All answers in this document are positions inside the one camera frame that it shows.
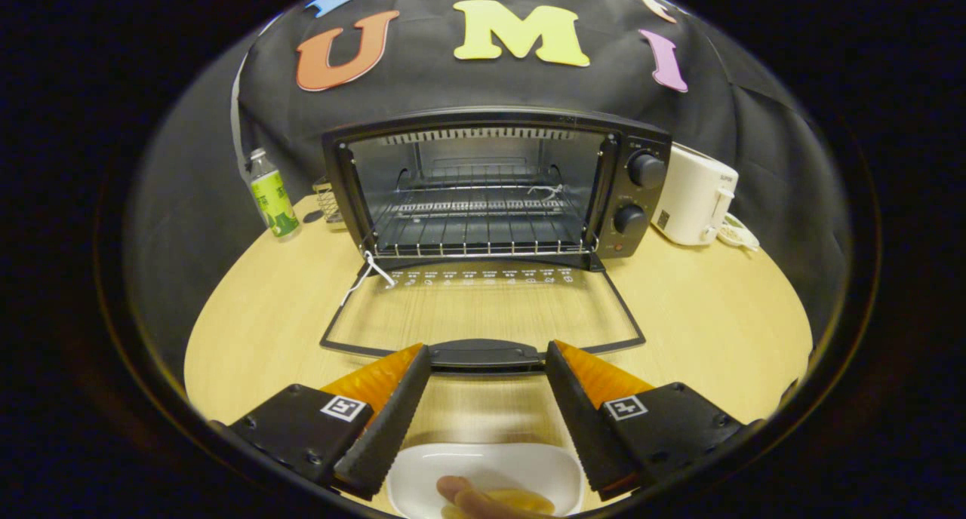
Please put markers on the white pop-up toaster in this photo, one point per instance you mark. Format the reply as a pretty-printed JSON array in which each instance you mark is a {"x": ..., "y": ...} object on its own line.
[{"x": 690, "y": 195}]

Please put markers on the black toaster oven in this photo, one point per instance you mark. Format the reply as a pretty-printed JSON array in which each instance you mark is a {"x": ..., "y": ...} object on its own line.
[{"x": 641, "y": 195}]

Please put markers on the round golden bread bun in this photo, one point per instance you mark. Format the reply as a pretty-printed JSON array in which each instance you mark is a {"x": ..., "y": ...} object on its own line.
[{"x": 528, "y": 499}]

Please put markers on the small white dish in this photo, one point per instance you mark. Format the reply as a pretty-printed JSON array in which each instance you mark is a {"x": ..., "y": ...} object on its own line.
[{"x": 736, "y": 234}]

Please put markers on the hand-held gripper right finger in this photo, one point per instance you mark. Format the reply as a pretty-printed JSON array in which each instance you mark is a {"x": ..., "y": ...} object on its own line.
[{"x": 581, "y": 425}]

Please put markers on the white square plate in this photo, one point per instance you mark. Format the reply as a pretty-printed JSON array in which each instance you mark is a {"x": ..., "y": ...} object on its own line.
[{"x": 490, "y": 462}]

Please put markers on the green label drink bottle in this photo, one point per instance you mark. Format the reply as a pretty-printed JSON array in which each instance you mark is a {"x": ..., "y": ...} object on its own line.
[{"x": 273, "y": 202}]

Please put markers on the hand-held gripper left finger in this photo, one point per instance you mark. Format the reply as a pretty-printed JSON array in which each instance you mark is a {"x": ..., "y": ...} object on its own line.
[{"x": 389, "y": 428}]

